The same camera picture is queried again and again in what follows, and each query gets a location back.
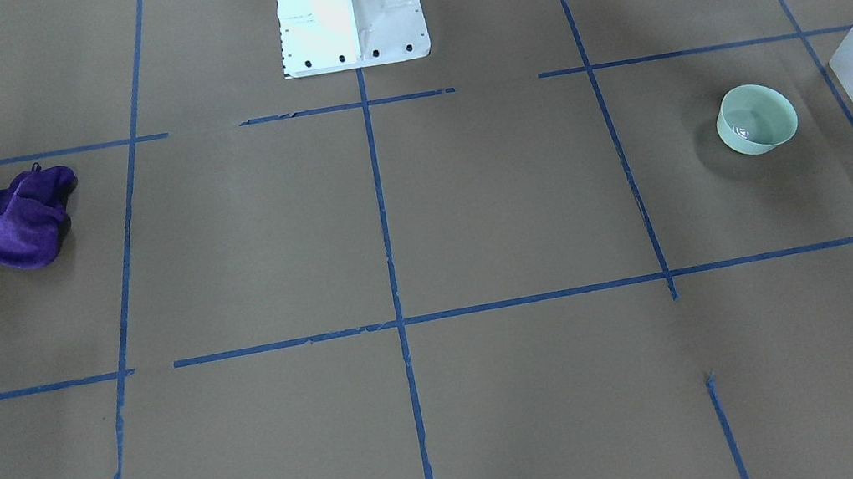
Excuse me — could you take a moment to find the purple cloth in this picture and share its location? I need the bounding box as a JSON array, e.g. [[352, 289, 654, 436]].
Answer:
[[0, 163, 78, 270]]

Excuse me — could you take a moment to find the mint green bowl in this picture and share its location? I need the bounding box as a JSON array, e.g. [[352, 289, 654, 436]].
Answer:
[[715, 84, 799, 156]]

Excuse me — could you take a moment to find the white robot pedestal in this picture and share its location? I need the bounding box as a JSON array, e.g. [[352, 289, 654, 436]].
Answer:
[[276, 0, 432, 79]]

